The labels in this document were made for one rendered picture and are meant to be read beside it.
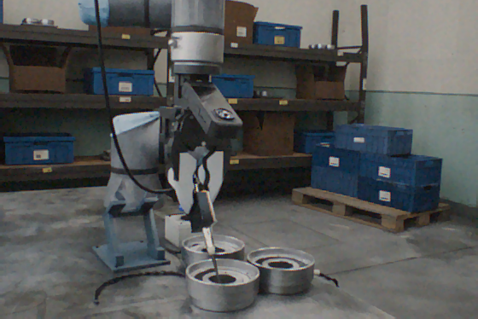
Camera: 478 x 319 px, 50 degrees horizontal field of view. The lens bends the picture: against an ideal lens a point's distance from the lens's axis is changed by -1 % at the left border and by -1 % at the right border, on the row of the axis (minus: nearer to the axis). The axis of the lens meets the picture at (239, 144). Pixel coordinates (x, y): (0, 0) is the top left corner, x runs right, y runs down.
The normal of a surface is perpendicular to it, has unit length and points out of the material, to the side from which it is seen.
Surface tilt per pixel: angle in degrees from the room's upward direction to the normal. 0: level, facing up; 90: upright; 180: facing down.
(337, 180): 90
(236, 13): 94
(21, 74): 82
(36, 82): 83
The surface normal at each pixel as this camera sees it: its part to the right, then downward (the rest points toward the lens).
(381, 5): -0.87, 0.02
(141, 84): 0.49, 0.11
